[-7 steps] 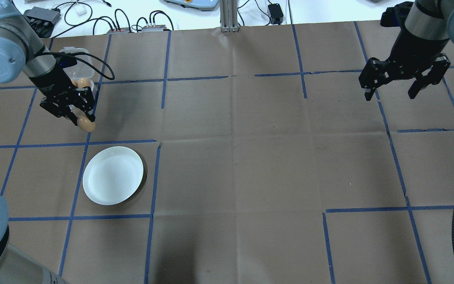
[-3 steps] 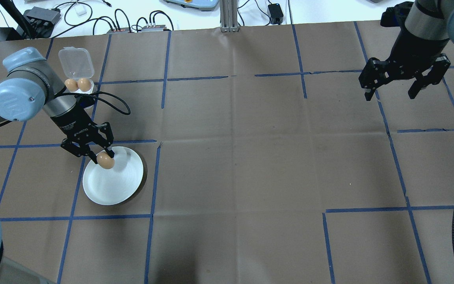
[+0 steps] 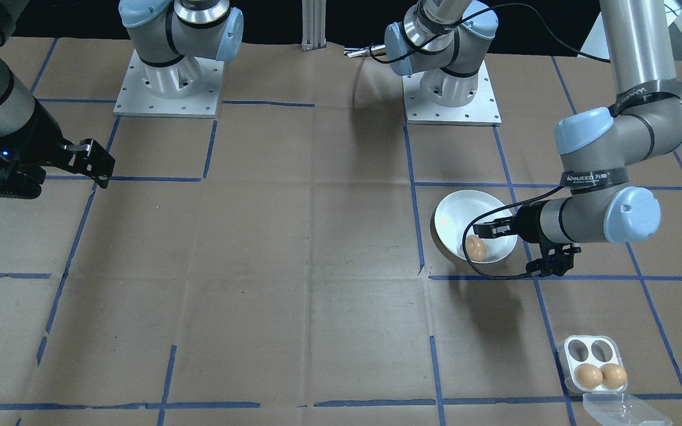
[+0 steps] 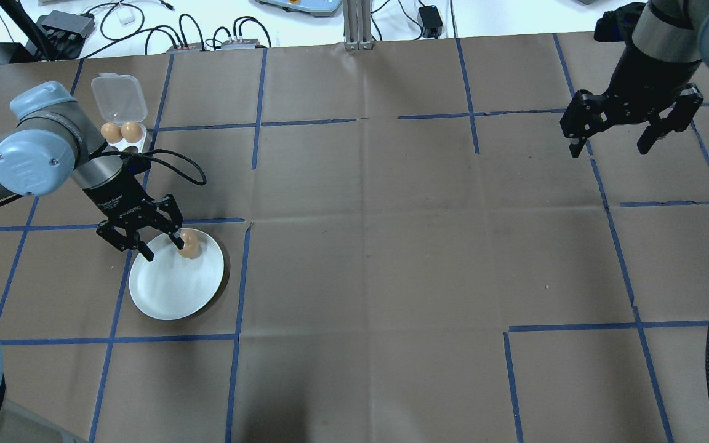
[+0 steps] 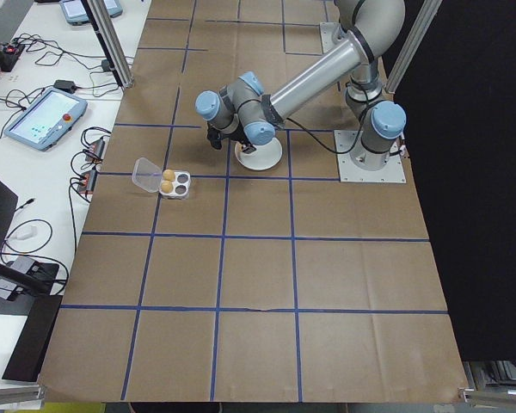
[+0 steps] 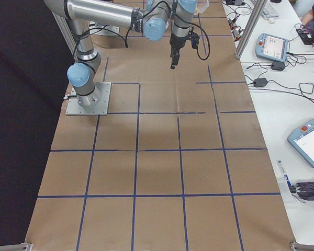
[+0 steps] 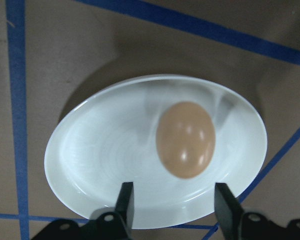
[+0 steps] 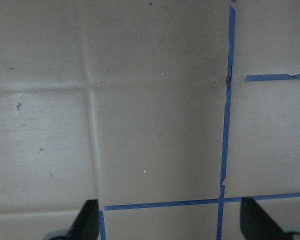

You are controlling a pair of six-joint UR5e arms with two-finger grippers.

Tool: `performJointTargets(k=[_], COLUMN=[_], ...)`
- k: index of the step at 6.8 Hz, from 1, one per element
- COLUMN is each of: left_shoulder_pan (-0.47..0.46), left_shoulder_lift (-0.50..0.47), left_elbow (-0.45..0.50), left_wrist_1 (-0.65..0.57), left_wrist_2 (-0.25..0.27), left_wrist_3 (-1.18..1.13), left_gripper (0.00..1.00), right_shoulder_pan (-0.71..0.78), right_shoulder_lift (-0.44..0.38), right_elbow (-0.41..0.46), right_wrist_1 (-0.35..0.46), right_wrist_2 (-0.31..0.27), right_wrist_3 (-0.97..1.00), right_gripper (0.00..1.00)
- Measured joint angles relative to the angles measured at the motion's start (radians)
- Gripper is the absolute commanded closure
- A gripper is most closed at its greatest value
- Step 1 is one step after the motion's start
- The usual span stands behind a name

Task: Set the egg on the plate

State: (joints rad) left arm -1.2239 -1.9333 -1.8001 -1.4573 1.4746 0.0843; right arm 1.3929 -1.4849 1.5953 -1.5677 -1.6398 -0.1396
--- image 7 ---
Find white bowl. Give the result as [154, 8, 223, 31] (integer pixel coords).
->
[44, 73, 269, 230]

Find brown egg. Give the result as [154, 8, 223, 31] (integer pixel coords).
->
[155, 100, 217, 179]

